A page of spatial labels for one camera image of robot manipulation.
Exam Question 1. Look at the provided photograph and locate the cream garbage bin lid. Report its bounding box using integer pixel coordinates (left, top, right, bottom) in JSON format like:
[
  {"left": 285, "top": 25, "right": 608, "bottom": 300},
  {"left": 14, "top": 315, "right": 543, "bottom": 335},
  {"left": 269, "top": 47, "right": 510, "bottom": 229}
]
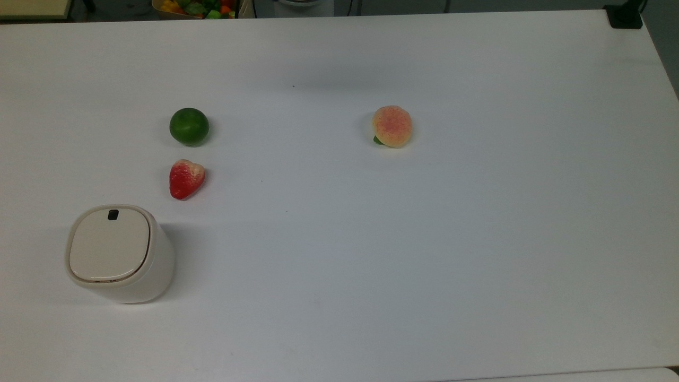
[{"left": 69, "top": 208, "right": 152, "bottom": 282}]

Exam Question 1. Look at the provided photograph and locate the cream garbage bin body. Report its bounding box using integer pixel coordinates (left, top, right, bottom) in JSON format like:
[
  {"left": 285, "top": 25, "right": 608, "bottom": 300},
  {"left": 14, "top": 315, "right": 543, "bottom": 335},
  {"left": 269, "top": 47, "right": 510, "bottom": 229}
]
[{"left": 65, "top": 205, "right": 176, "bottom": 305}]

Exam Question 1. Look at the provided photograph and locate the orange pink peach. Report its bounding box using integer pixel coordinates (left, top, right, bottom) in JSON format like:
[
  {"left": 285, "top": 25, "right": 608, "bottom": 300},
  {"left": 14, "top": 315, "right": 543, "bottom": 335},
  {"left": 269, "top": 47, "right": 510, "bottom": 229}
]
[{"left": 371, "top": 105, "right": 413, "bottom": 149}]

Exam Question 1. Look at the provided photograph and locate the red strawberry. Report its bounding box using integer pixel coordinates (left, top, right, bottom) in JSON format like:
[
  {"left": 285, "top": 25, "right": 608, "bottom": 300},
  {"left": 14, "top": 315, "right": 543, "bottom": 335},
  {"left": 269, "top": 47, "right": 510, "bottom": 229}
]
[{"left": 169, "top": 159, "right": 206, "bottom": 201}]

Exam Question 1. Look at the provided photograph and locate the green lime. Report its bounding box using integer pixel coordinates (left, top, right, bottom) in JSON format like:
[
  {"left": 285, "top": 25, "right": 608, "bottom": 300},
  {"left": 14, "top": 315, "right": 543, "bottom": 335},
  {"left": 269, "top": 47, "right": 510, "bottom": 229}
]
[{"left": 169, "top": 108, "right": 210, "bottom": 147}]

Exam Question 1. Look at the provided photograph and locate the basket of toy fruit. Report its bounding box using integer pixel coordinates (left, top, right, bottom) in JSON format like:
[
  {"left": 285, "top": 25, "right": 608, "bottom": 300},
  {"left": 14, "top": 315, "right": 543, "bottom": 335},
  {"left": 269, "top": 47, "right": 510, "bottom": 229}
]
[{"left": 152, "top": 0, "right": 240, "bottom": 20}]

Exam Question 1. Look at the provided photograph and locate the black table clamp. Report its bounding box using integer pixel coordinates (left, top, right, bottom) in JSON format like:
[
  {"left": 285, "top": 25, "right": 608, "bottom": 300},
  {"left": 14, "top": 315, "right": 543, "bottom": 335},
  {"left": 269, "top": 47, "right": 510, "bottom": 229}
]
[{"left": 604, "top": 0, "right": 645, "bottom": 30}]

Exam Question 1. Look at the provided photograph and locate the light wooden table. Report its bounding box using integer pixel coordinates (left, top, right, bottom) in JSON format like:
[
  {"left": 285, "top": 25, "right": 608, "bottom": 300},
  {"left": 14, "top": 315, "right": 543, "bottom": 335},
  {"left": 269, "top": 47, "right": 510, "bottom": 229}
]
[{"left": 0, "top": 0, "right": 73, "bottom": 21}]

